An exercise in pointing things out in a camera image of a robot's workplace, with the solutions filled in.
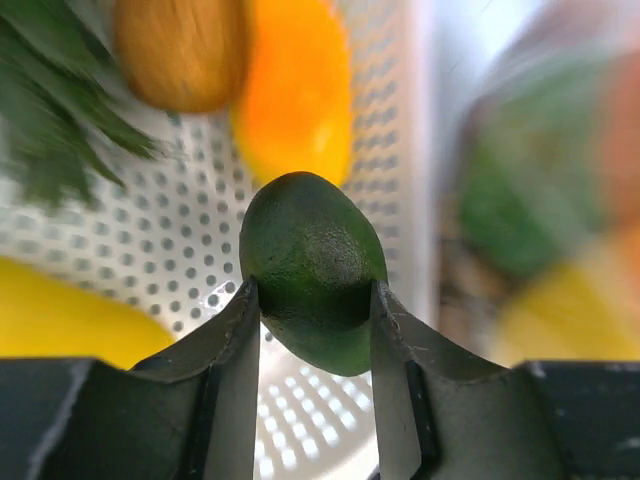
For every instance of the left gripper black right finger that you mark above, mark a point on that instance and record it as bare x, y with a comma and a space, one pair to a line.
442, 412

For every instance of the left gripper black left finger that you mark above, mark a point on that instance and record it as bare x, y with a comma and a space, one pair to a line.
187, 412

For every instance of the dark green avocado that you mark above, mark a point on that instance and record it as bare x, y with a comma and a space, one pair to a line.
314, 257

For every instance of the yellow mango front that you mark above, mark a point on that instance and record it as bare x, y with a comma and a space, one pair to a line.
580, 309

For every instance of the yellow mango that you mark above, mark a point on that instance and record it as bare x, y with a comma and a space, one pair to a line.
580, 309
44, 317

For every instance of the clear zip bag red zipper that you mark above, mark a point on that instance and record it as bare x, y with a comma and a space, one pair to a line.
599, 72

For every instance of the yellow mango rear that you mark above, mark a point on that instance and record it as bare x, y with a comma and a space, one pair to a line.
44, 317

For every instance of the orange yellow pear fruit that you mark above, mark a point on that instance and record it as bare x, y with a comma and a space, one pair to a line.
294, 112

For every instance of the orange spiky fruit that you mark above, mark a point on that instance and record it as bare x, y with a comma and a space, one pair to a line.
52, 102

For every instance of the brown kiwi fruit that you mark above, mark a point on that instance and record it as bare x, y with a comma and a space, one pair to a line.
183, 56

